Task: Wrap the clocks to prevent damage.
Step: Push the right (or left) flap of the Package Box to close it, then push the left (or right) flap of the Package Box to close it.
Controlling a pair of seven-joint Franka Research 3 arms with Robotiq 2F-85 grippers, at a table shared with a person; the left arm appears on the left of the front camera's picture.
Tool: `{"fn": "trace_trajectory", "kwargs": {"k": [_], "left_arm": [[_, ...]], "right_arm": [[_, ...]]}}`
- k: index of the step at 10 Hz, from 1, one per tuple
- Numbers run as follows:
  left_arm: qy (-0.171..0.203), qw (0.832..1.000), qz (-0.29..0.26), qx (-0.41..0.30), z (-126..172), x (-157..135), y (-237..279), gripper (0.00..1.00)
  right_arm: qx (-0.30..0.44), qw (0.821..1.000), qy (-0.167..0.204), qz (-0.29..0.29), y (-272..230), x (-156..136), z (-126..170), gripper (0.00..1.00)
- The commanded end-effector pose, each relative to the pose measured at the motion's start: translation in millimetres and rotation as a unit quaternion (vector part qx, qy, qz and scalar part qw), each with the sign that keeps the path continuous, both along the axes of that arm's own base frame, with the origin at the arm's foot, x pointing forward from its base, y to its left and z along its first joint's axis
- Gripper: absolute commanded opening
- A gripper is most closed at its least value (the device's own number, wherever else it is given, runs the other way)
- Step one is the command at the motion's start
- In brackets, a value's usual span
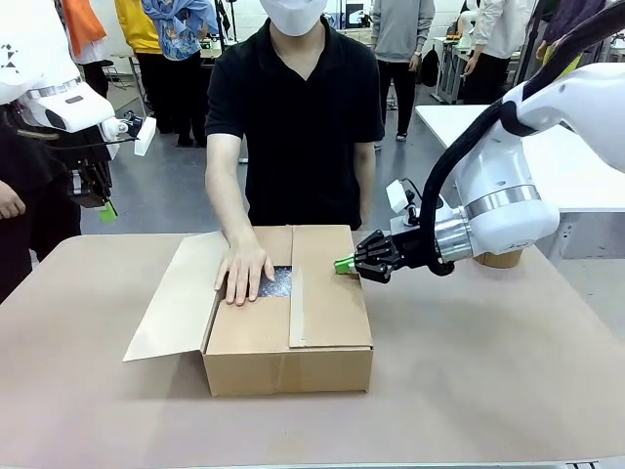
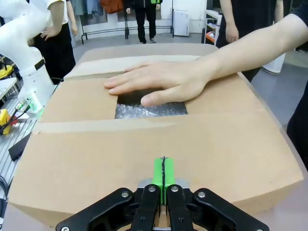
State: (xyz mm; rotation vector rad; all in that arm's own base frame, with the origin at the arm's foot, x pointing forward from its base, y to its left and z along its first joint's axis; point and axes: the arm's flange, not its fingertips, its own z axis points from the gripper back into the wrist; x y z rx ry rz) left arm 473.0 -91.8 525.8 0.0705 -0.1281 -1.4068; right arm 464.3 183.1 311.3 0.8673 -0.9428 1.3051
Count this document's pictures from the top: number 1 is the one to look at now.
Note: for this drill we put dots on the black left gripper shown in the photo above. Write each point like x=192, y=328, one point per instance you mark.
x=90, y=158

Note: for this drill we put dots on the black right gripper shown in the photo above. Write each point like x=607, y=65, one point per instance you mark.
x=407, y=249

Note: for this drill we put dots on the brown cardboard box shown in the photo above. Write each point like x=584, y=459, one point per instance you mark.
x=293, y=361

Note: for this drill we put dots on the person's right forearm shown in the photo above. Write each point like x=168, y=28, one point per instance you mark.
x=227, y=195

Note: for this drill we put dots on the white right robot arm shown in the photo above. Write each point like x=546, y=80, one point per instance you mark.
x=498, y=161

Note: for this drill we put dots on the person's left forearm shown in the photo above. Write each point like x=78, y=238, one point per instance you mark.
x=363, y=185

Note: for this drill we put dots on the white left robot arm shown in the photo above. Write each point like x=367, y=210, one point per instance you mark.
x=29, y=49

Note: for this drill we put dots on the bystander hand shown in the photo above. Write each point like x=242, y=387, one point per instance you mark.
x=11, y=202

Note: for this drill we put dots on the person's right hand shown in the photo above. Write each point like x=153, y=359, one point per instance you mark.
x=244, y=273

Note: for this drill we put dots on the bystander in dark clothes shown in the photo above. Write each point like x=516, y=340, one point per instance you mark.
x=29, y=244

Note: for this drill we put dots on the bubble-wrapped clock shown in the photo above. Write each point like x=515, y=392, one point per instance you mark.
x=278, y=283

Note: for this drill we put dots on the brown packing tape roll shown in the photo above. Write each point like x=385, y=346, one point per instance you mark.
x=503, y=260

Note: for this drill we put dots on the person in black shirt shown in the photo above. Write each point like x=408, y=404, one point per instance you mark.
x=298, y=122

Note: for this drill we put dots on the person in yellow shirt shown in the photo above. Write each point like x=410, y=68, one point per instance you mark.
x=134, y=29

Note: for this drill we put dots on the person in orange top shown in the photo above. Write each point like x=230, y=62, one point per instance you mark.
x=85, y=24

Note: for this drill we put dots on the person in blue patterned shirt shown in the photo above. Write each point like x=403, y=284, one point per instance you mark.
x=180, y=29

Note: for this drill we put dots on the black hanging bag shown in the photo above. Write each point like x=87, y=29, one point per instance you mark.
x=429, y=66

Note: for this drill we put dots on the person in grey hoodie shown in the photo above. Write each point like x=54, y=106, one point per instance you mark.
x=400, y=39

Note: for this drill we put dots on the person in cream jacket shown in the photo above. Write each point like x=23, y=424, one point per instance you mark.
x=498, y=39

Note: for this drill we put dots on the white face mask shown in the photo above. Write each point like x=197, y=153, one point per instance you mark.
x=293, y=17

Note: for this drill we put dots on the person in neon yellow pants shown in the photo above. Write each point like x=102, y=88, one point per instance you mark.
x=564, y=54

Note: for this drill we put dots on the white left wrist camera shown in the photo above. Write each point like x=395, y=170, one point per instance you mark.
x=144, y=134

